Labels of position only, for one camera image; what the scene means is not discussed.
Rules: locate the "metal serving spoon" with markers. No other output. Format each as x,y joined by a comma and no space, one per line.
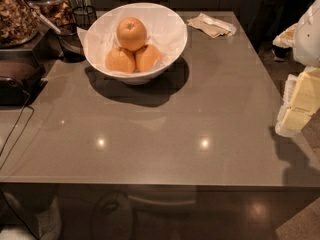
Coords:
43,19

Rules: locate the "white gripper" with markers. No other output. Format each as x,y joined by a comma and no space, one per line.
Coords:
308,37

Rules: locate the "white ceramic bowl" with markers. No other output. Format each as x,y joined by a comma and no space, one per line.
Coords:
140,78

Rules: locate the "orange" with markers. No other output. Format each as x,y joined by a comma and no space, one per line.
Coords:
120,59
131,33
146,57

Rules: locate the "folded paper napkins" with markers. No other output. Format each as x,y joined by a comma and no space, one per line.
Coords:
211,26

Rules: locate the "black wire cup holder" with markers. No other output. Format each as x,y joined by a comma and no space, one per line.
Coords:
69,40

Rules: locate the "large glass snack jar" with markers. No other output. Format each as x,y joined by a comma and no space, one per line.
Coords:
18,24

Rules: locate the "black appliance on left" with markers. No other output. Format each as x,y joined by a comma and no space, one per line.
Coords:
20,79

